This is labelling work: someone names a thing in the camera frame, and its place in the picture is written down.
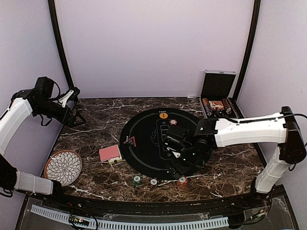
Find round black poker mat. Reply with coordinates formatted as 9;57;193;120
119;107;213;180

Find left black frame post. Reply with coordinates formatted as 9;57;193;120
47;0;75;89

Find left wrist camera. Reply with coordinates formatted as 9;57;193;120
58;87;80;108

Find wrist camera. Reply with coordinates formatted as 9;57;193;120
163;125;192;158
58;87;80;108

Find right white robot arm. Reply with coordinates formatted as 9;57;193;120
163;106;307;208

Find floral ceramic plate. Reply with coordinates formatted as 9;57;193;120
44;150;82;186

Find green poker chip stack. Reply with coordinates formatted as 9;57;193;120
132;175;142;187

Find orange big blind button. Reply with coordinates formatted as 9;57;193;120
159;113;168;119

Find red poker chip stack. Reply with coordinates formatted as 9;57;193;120
177;176;188;189

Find black frame post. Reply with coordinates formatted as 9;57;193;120
232;0;261;104
47;0;75;89

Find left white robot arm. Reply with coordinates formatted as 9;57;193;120
0;88;86;209

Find triangular red dealer button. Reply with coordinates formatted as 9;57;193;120
123;136;136;147

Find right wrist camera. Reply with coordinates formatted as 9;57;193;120
163;125;192;158

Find red playing card deck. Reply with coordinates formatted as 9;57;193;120
99;145;123;164

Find right black frame post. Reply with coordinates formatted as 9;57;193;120
232;0;261;104

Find aluminium poker chip case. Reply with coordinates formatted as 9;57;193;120
200;69;238;118

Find white slotted cable duct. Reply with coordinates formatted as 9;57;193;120
30;205;229;230

